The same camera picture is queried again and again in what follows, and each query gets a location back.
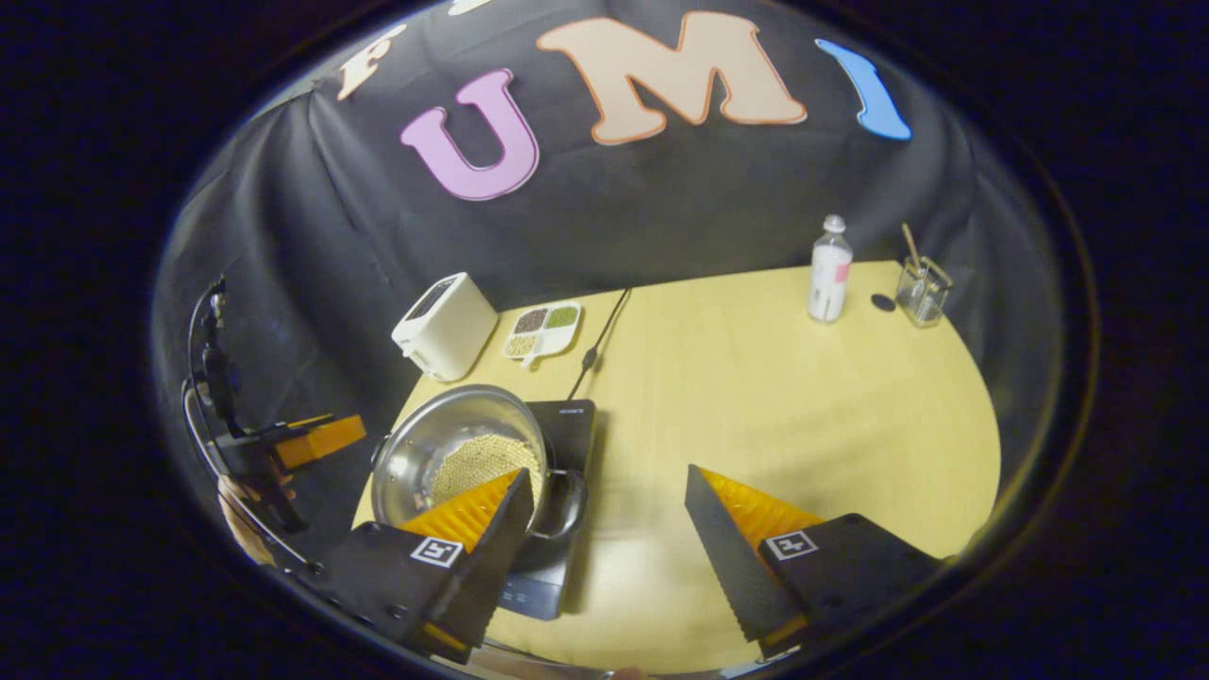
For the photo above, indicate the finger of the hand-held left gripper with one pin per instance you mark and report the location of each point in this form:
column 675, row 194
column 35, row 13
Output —
column 321, row 442
column 283, row 428

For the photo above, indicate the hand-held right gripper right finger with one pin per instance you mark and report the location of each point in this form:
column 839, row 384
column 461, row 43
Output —
column 727, row 567

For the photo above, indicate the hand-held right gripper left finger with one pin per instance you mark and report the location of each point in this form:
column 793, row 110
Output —
column 491, row 557

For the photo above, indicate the steel pot with beans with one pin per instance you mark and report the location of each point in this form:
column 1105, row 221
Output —
column 425, row 444

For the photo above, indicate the black induction cooktop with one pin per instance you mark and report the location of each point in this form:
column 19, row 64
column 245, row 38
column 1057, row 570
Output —
column 571, row 434

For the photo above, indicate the white toaster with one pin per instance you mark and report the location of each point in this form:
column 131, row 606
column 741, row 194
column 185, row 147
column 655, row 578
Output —
column 449, row 326

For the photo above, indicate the white divided bean dish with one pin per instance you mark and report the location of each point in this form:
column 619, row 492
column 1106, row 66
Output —
column 543, row 331

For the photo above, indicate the small black disc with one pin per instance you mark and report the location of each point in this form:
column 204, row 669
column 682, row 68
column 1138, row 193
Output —
column 883, row 302

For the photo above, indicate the clear plastic bottle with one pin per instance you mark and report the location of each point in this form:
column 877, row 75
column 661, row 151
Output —
column 829, row 274

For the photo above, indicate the clear glass jar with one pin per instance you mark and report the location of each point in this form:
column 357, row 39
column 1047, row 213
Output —
column 924, row 297

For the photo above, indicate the thin wooden stick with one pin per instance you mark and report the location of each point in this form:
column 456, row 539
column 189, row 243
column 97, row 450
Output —
column 911, row 246

